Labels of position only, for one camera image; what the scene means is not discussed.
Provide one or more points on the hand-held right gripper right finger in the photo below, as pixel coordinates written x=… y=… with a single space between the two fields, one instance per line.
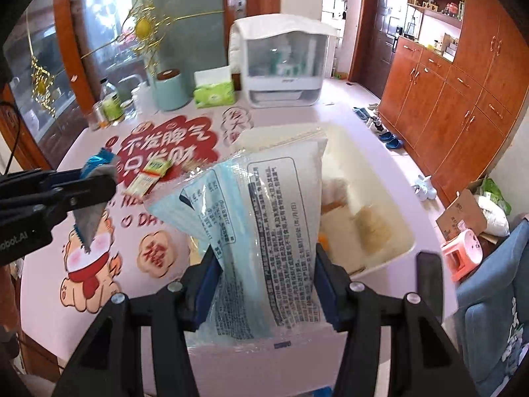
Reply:
x=326 y=289

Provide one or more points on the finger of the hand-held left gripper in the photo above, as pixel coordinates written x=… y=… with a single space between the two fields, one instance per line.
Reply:
x=93 y=192
x=62 y=178

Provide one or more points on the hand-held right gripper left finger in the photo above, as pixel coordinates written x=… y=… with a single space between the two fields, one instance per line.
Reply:
x=206 y=293

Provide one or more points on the small blue foil snack packet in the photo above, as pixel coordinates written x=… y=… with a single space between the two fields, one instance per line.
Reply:
x=89 y=219

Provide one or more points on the large light blue snack packet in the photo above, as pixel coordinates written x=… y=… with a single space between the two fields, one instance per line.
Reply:
x=268 y=215

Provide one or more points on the white plastic bin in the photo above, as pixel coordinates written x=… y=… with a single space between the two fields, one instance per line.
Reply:
x=372 y=165

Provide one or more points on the small white orange packet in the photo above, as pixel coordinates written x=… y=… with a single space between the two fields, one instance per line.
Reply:
x=142 y=183

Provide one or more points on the small green yellow packet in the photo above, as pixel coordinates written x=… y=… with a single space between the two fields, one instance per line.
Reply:
x=156 y=168

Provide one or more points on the small amber jar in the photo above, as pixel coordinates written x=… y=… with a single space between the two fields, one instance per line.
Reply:
x=99 y=115

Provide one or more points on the clear packet of yellow crackers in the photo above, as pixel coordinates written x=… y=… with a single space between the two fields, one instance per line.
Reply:
x=375 y=228

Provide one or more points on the pink printed table cover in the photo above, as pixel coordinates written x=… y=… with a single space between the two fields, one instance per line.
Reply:
x=165 y=223

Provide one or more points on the glass bottle with green label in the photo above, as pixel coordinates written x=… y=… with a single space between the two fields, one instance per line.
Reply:
x=110 y=107

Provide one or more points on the small glass jar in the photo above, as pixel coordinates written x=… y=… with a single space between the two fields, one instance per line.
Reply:
x=129 y=109

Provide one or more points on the white squeeze bottle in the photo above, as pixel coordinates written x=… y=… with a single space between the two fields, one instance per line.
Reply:
x=144 y=99

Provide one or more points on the teal canister with brown lid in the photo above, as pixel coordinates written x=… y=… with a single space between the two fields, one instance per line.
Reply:
x=169 y=91

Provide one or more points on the white child shoe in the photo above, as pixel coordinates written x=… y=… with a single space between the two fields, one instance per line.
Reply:
x=429 y=186
x=419 y=191

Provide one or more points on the pink plastic stool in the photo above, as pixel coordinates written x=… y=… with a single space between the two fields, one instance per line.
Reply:
x=461 y=254

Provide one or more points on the wooden sliding glass door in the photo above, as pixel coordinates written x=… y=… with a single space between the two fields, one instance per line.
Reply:
x=82 y=29

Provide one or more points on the cardboard box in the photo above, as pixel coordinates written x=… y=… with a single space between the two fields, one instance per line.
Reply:
x=461 y=215

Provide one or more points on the green tissue box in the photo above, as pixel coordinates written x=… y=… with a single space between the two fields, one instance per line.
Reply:
x=215 y=95

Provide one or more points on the blue slipper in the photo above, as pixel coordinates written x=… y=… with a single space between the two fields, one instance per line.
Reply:
x=387 y=137
x=394 y=144

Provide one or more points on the blue sofa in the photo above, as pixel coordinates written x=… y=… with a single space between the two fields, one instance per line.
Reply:
x=492 y=318

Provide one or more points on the pair of sneakers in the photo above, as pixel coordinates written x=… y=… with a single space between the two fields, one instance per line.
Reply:
x=377 y=125

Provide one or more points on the pair of grey slippers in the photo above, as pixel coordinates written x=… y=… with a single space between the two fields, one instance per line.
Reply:
x=363 y=111

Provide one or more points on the white plastic bag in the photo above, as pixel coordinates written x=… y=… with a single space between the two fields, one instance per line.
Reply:
x=494 y=217

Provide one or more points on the green plastic bag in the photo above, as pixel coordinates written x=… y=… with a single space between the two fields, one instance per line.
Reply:
x=494 y=190

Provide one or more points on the white storage cabinet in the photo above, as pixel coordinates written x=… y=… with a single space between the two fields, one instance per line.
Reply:
x=285 y=91

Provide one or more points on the white cloth cover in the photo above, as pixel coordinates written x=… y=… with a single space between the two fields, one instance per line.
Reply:
x=285 y=22

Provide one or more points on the dark entrance door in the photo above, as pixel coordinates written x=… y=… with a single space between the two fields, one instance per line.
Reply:
x=384 y=29

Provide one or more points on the wooden wall cabinet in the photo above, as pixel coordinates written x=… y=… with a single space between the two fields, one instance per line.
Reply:
x=446 y=111

